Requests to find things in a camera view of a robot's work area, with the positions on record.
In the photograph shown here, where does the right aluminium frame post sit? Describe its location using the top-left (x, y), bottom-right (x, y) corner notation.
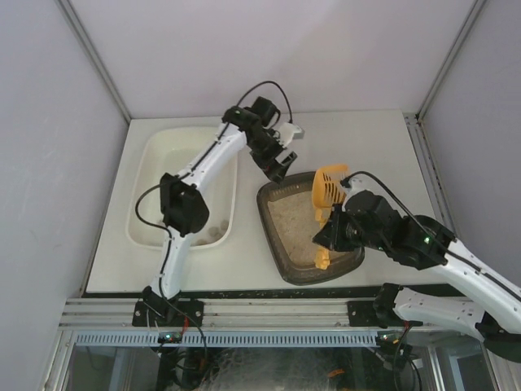
top-left (416, 0), bottom-right (488, 121)

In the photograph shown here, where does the dark brown litter box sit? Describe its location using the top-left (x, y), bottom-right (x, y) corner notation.
top-left (256, 171), bottom-right (365, 286)

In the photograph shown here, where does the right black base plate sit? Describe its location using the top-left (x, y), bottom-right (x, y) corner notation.
top-left (347, 300), bottom-right (389, 328)

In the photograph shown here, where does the grey slotted cable duct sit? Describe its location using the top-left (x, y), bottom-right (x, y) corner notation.
top-left (75, 330), bottom-right (481, 348)

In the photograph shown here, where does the yellow litter scoop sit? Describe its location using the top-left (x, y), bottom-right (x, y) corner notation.
top-left (311, 163), bottom-right (351, 271)

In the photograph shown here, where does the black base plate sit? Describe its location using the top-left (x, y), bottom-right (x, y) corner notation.
top-left (132, 299), bottom-right (204, 327)
top-left (347, 300), bottom-right (389, 328)

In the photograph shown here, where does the left aluminium frame post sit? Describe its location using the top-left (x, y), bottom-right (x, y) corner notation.
top-left (55, 0), bottom-right (132, 125)

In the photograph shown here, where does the aluminium front rail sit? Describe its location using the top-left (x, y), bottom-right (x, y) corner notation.
top-left (59, 297), bottom-right (372, 330)

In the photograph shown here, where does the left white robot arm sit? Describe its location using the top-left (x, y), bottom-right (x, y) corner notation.
top-left (142, 106), bottom-right (304, 317)

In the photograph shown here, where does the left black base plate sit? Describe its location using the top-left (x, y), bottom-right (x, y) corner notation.
top-left (132, 299), bottom-right (204, 327)

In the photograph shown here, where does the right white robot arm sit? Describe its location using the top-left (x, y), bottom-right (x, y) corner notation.
top-left (313, 191), bottom-right (520, 362)

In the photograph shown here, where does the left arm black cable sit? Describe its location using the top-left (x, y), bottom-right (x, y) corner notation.
top-left (134, 80), bottom-right (296, 237)

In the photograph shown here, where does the aluminium frame post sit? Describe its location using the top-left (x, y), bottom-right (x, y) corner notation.
top-left (55, 0), bottom-right (132, 125)
top-left (416, 0), bottom-right (488, 121)

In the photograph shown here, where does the right aluminium side rail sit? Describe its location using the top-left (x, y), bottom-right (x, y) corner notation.
top-left (402, 113), bottom-right (479, 286)

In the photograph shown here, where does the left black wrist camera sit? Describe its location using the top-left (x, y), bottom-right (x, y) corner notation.
top-left (249, 96), bottom-right (281, 127)

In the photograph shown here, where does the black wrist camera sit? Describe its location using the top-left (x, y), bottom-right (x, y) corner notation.
top-left (249, 96), bottom-right (281, 127)
top-left (345, 191), bottom-right (395, 231)

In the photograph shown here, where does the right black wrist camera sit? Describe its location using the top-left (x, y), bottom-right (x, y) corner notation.
top-left (345, 191), bottom-right (395, 231)

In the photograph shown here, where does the white plastic tray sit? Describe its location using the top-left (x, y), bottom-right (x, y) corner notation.
top-left (127, 126), bottom-right (238, 250)

